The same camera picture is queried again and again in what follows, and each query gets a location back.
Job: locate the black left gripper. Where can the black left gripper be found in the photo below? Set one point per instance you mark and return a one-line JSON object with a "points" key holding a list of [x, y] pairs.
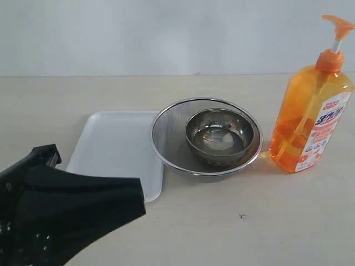
{"points": [[48, 216]]}

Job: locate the orange pump soap bottle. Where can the orange pump soap bottle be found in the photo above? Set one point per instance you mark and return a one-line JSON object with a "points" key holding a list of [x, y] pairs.
{"points": [[314, 101]]}

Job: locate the small stainless steel bowl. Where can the small stainless steel bowl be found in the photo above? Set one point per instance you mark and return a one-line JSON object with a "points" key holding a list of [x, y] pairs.
{"points": [[219, 136]]}

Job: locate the white rectangular tray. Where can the white rectangular tray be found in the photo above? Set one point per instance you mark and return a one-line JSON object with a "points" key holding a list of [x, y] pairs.
{"points": [[117, 144]]}

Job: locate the steel mesh strainer basket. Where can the steel mesh strainer basket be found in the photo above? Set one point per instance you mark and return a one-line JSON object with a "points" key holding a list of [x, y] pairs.
{"points": [[167, 136]]}

